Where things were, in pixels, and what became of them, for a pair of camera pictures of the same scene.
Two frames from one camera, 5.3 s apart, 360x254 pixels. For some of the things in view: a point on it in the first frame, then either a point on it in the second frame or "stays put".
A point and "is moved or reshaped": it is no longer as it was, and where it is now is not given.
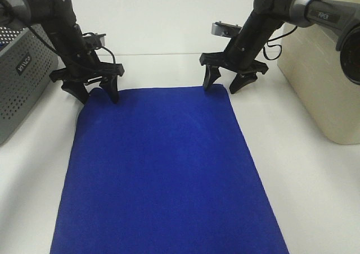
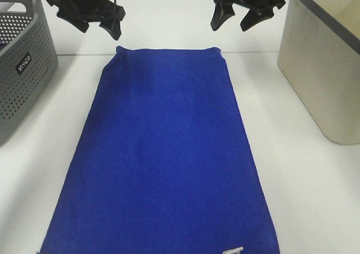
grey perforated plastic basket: x=27 y=55 stays put
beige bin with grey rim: x=310 y=60 stays put
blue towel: x=163 y=170 is moved or reshaped
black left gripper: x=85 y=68 -> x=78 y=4
